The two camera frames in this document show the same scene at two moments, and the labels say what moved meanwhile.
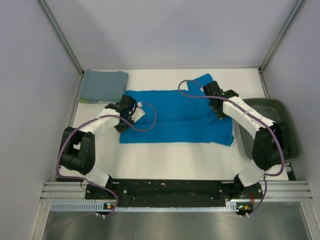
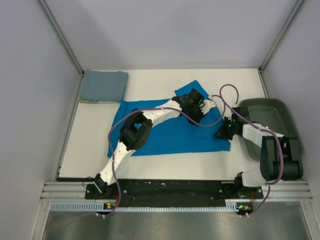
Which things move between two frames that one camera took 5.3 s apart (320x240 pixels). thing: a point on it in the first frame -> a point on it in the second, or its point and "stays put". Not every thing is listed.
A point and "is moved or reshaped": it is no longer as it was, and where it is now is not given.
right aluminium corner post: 262,68 stays put
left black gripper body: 123,126 -> 196,113
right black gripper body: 219,114 -> 227,130
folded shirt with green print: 82,101 stays put
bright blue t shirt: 178,116 is moved or reshaped
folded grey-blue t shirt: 100,85 stays put
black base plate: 173,192 stays put
